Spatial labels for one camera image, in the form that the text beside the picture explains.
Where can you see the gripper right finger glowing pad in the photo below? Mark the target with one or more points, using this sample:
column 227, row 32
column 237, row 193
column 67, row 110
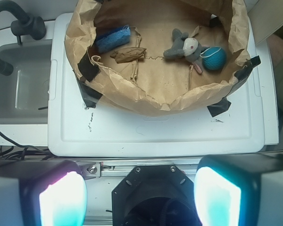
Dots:
column 240, row 190

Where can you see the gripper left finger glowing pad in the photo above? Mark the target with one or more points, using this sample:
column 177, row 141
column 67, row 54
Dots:
column 42, row 193

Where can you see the blue sponge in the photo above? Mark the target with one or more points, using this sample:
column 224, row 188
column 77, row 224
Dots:
column 113, row 39

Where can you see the grey sink basin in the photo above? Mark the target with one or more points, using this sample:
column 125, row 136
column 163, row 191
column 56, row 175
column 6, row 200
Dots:
column 24, row 94

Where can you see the brown paper bag tray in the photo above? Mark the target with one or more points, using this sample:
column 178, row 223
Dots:
column 153, row 85

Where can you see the grey plush bunny toy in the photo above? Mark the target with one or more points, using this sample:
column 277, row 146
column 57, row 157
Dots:
column 186, row 47

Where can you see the brown wooden piece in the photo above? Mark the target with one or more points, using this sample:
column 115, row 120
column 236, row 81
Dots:
column 129, row 54

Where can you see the black faucet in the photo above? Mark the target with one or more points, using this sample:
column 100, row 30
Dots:
column 25, row 24

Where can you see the aluminium extrusion rail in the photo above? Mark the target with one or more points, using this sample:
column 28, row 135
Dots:
column 121, row 168

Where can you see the black octagonal mount plate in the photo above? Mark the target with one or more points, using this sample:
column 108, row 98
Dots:
column 159, row 195

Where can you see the teal ball with string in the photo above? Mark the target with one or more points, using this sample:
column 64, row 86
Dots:
column 214, row 58

